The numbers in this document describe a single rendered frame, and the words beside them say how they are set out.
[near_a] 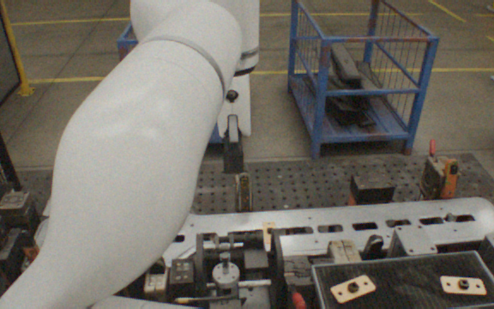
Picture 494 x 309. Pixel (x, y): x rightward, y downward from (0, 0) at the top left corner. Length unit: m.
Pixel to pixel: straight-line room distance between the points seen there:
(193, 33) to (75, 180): 0.17
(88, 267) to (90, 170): 0.06
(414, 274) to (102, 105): 0.78
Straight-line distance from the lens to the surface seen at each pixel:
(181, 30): 0.36
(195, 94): 0.29
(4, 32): 4.49
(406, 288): 0.91
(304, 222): 1.22
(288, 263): 1.01
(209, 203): 1.74
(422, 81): 3.18
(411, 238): 1.09
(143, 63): 0.30
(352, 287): 0.86
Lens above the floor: 1.84
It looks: 34 degrees down
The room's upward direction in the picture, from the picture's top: straight up
